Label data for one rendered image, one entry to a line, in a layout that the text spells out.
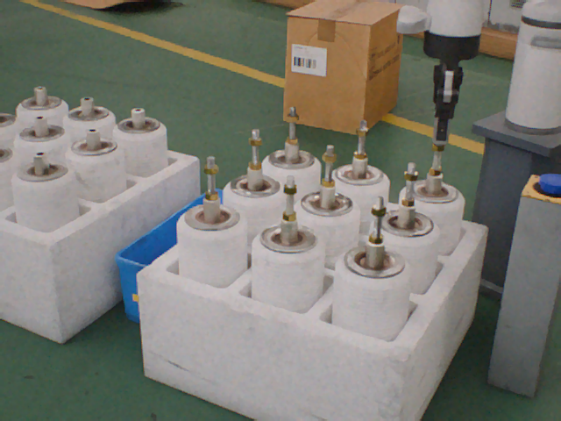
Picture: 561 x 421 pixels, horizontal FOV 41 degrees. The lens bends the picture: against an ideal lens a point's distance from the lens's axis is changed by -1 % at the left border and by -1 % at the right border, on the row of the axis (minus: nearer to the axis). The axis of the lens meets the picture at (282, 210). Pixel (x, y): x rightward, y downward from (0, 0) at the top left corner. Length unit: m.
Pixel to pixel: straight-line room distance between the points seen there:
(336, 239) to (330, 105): 1.03
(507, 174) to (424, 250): 0.32
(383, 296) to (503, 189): 0.45
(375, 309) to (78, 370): 0.48
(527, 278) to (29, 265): 0.72
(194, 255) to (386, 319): 0.27
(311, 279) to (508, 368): 0.34
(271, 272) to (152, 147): 0.46
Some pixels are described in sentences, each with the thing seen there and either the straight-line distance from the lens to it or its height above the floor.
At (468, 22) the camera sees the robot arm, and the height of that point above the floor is 0.51.
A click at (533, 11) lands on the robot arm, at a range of 1.23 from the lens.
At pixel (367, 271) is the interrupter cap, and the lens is 0.91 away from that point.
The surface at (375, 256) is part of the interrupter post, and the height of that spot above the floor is 0.27.
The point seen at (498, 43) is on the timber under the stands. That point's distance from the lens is 2.94.
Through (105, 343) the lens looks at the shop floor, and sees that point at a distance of 1.23.
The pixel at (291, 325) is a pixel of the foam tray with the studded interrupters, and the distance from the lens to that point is 0.94.
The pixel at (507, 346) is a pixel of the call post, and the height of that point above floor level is 0.08.
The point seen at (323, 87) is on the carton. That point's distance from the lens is 2.04.
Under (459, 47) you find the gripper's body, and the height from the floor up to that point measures 0.48.
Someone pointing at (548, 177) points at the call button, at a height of 0.33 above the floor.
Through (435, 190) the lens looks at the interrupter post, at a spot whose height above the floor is 0.26.
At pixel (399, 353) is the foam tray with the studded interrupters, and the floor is 0.18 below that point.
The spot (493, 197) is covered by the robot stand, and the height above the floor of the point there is 0.18.
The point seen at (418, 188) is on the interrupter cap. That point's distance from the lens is 1.14.
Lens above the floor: 0.72
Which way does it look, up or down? 27 degrees down
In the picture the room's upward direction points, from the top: 1 degrees clockwise
